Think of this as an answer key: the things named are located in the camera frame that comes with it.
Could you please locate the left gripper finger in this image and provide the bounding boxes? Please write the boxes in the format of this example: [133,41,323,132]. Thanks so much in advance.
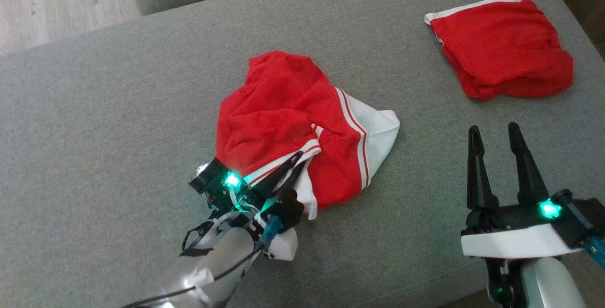
[279,162,309,196]
[257,151,304,194]

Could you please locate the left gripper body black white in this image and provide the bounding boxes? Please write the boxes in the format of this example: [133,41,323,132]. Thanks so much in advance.
[189,156,306,262]

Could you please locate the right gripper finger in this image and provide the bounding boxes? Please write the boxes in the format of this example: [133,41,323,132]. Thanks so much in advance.
[508,122,550,207]
[466,125,500,212]

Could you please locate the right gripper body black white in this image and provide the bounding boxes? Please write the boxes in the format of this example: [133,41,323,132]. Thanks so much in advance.
[460,188,605,259]

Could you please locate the red and white shirt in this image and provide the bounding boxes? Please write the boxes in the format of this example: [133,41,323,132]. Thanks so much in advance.
[215,51,401,221]

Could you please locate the red shorts white trim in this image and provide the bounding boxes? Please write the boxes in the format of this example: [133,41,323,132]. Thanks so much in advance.
[424,0,574,100]

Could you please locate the grey sofa seat cushion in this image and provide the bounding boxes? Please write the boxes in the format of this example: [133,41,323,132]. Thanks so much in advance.
[0,0,605,308]

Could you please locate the left arm black strap cable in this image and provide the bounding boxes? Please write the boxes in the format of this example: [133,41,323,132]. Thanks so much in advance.
[179,220,223,257]

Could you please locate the right arm blue plug cable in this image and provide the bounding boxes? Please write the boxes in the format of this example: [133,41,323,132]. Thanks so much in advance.
[585,238,605,272]

